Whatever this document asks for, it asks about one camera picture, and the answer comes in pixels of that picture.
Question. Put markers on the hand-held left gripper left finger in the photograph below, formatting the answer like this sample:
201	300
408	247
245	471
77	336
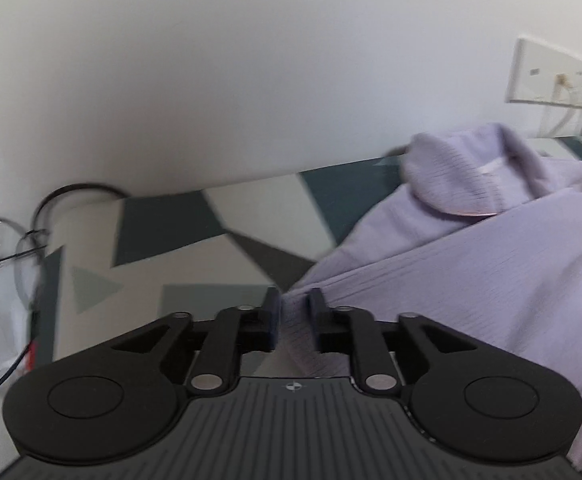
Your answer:
272	322

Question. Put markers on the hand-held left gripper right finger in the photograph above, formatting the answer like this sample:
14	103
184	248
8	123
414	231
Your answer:
316	325

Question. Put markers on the lavender fleece pajama top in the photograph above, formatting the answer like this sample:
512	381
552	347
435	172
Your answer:
471	285

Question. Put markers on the clear plastic item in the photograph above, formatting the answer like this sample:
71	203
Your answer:
1	240

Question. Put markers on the white wall socket panel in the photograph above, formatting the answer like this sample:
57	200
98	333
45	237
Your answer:
536	70

